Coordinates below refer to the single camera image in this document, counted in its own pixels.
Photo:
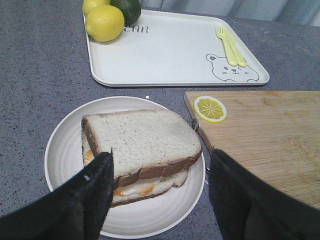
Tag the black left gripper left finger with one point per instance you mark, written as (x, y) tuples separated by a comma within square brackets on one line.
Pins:
[(74, 211)]

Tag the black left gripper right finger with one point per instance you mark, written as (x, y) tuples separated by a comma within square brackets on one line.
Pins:
[(247, 208)]

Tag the bread slice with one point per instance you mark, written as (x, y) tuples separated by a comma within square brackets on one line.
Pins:
[(150, 119), (143, 140)]

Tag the fried egg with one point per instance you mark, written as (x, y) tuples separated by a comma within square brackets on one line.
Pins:
[(129, 177)]

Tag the white round plate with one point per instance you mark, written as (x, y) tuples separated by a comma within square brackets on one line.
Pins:
[(141, 219)]

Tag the white bear tray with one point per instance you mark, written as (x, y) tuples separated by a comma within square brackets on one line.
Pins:
[(171, 49)]

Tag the wooden cutting board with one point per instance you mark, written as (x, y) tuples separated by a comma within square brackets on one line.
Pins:
[(273, 134)]

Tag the yellow lemon slice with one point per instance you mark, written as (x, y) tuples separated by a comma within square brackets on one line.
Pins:
[(210, 109)]

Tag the yellow plastic knife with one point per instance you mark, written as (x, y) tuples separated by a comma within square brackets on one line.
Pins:
[(240, 59)]

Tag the yellow plastic fork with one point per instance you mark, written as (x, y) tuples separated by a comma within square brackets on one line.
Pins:
[(221, 34)]

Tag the grey curtain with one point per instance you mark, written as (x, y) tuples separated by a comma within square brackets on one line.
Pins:
[(300, 12)]

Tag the green lime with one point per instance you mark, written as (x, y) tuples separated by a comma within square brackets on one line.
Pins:
[(131, 9)]

